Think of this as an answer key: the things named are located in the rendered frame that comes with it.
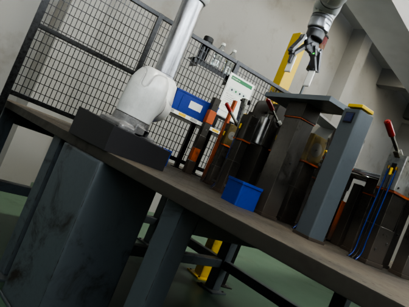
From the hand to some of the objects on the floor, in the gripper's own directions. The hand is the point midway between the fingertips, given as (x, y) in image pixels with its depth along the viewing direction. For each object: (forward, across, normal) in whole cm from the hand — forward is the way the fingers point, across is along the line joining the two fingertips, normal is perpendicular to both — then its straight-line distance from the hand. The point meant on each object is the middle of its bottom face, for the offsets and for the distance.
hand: (297, 76), depth 164 cm
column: (+127, -43, +36) cm, 139 cm away
